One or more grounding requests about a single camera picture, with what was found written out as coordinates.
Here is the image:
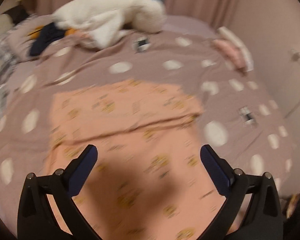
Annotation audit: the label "peach printed child's garment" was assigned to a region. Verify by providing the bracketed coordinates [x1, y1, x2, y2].
[46, 80, 225, 239]

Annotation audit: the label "navy blue garment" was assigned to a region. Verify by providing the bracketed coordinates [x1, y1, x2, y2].
[29, 22, 66, 57]

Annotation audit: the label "white fluffy blanket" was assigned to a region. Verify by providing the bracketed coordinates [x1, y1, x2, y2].
[51, 0, 166, 50]

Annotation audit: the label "mauve polka dot bedspread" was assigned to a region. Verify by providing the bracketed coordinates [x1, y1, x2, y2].
[0, 30, 294, 235]

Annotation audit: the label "folded pink white clothes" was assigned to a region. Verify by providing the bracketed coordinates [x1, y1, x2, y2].
[211, 26, 254, 74]

